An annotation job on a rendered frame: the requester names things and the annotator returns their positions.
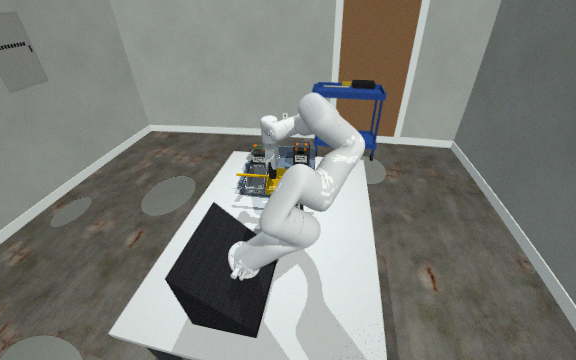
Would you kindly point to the yellow open bin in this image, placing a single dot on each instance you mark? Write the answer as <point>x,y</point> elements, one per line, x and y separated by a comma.
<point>273,182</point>

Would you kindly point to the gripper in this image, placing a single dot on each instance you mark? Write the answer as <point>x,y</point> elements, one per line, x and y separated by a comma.
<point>271,161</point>

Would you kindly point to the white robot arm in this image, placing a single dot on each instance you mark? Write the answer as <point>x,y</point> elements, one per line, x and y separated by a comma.
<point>315,189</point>

